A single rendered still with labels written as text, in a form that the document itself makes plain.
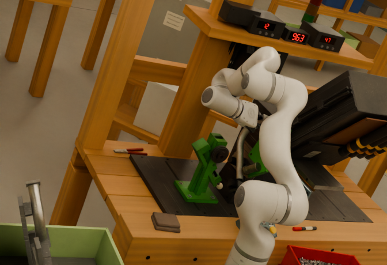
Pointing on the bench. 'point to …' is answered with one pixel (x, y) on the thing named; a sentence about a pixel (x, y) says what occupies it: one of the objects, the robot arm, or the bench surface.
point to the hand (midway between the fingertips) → (261, 122)
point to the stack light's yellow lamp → (311, 10)
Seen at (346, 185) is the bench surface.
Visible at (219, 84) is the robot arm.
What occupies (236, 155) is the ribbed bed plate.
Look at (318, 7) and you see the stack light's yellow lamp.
